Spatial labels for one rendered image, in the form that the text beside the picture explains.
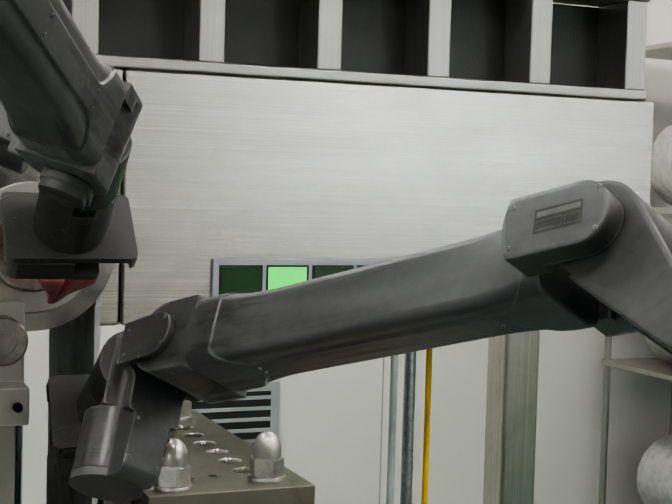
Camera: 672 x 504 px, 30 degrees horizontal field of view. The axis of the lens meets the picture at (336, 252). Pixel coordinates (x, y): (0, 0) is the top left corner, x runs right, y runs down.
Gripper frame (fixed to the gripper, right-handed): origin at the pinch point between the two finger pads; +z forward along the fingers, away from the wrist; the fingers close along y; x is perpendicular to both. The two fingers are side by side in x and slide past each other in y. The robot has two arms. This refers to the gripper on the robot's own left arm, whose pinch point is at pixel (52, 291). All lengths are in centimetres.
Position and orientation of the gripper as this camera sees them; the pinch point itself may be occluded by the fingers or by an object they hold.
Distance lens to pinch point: 107.9
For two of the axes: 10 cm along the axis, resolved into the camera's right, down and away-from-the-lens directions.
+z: -3.2, 5.9, 7.4
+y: 9.2, 0.1, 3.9
